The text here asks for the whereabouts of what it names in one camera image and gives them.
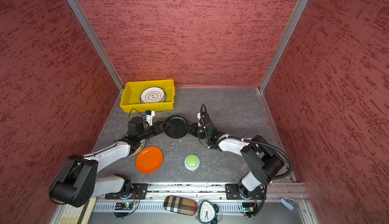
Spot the plaid glasses case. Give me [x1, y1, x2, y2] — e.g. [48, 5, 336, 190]
[163, 195, 198, 216]

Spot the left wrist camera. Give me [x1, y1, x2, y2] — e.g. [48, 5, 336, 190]
[127, 110, 155, 135]

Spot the small black dish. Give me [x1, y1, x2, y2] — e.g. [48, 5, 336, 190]
[165, 115, 189, 139]

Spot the aluminium corner post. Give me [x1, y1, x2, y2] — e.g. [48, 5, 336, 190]
[67, 0, 125, 92]
[259, 0, 309, 93]

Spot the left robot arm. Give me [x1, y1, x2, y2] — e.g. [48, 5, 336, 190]
[48, 121, 170, 207]

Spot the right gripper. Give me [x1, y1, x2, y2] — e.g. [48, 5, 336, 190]
[186, 123, 210, 140]

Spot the right aluminium corner post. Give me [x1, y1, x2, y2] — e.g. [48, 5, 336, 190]
[259, 0, 309, 93]

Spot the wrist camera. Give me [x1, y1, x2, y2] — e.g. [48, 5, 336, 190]
[127, 110, 155, 135]
[197, 113, 210, 128]

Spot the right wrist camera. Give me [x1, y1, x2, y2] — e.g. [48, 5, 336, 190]
[197, 113, 210, 128]

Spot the controller board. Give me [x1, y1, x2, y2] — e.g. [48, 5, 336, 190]
[241, 202, 257, 214]
[113, 202, 133, 212]

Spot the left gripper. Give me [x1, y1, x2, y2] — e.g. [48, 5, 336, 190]
[138, 121, 170, 141]

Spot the cream beige plate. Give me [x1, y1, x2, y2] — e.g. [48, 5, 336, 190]
[129, 143, 145, 156]

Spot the orange plate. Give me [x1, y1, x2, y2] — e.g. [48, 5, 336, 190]
[136, 147, 164, 174]

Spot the beige calculator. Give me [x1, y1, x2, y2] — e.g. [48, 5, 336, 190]
[56, 197, 96, 224]

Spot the left controller board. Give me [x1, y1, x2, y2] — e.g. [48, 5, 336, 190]
[113, 202, 133, 212]

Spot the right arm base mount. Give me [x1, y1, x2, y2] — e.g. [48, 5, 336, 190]
[225, 184, 267, 200]

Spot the black corrugated cable conduit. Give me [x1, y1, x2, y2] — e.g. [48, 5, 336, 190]
[200, 104, 293, 219]

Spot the yellow plastic bin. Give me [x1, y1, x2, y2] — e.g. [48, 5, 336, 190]
[120, 79, 175, 113]

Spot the blue white small object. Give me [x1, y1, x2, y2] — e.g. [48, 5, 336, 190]
[280, 196, 294, 211]

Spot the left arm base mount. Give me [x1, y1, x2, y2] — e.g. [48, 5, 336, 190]
[104, 183, 149, 200]

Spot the white analog clock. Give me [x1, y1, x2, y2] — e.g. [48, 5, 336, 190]
[197, 200, 219, 224]

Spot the aluminium mounting rail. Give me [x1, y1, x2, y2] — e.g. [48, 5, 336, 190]
[62, 181, 309, 203]

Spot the left aluminium corner post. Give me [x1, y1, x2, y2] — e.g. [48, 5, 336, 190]
[67, 0, 125, 92]

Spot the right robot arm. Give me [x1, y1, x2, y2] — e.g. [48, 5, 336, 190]
[188, 123, 290, 199]

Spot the green push button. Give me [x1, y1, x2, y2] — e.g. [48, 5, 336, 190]
[184, 154, 200, 170]

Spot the right controller board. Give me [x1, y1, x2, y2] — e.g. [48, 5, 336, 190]
[241, 202, 257, 214]

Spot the white plate flower outline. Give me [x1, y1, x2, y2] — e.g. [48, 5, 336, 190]
[140, 87, 166, 104]

